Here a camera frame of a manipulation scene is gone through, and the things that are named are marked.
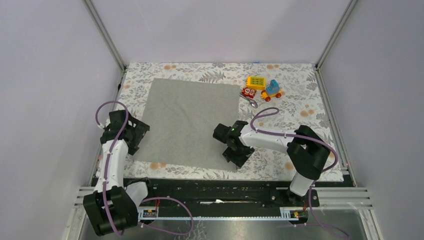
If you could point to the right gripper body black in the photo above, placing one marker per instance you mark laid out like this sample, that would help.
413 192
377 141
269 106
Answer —
238 156

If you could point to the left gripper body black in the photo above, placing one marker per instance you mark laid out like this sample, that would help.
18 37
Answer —
137 132

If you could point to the grey cloth napkin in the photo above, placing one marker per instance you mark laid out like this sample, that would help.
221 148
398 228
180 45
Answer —
182 116

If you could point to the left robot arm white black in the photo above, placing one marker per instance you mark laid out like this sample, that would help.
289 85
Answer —
110 208

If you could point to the metal spoon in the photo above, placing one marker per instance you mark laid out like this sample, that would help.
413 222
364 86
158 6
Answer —
252 102

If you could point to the red toy block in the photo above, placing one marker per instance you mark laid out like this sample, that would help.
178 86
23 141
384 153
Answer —
248 92

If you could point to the yellow toy brick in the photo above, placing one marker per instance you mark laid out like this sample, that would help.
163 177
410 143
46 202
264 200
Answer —
256 83

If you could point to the blue yellow toy car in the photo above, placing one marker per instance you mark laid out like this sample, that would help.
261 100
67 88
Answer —
273 90

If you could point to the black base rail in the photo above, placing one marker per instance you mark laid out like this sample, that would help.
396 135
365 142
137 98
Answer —
220 198

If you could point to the white slotted cable duct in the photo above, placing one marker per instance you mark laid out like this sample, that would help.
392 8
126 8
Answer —
150 214

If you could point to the left aluminium frame post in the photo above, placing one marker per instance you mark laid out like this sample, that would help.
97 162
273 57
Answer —
104 33

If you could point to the aluminium frame post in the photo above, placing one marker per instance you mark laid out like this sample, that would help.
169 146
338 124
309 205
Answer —
337 31
104 33

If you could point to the right aluminium frame post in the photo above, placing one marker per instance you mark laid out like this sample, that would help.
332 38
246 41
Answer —
337 31

